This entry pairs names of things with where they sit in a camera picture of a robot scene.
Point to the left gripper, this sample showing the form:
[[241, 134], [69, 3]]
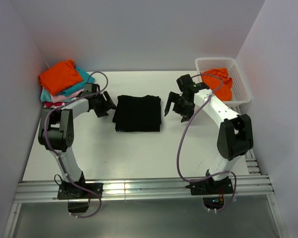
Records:
[[103, 104]]

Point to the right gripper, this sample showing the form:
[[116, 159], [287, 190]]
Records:
[[180, 106]]

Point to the black t shirt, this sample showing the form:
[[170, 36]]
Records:
[[138, 114]]

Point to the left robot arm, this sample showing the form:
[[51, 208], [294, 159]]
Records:
[[56, 130]]

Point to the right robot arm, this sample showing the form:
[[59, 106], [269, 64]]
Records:
[[235, 136]]

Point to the orange crumpled t shirt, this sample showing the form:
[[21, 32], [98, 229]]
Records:
[[219, 81]]

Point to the pink folded t shirt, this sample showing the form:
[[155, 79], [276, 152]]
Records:
[[63, 98]]

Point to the orange folded t shirt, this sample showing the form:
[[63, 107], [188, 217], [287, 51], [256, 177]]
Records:
[[60, 77]]

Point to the magenta folded t shirt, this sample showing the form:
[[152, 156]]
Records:
[[51, 104]]

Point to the teal folded t shirt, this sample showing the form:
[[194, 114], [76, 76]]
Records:
[[45, 95]]

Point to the white plastic basket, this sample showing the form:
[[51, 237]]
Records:
[[240, 92]]

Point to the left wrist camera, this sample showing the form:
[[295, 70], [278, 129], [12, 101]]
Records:
[[90, 88]]

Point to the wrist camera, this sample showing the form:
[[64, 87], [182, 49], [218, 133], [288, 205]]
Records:
[[90, 88], [188, 86]]

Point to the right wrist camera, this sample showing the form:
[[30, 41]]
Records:
[[188, 86]]

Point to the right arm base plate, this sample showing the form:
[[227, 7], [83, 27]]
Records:
[[211, 187]]

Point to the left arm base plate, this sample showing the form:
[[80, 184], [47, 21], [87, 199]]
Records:
[[68, 191]]

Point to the aluminium mounting rail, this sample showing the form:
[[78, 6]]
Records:
[[138, 189]]

